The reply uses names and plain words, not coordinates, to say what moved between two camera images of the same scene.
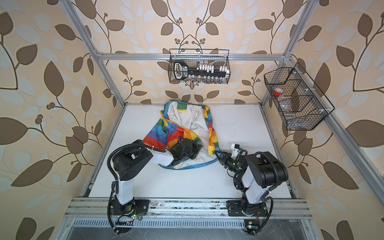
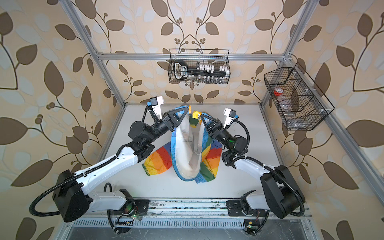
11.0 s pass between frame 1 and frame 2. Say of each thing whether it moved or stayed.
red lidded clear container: stayed
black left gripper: moved
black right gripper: moved
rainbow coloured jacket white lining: moved
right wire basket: stayed
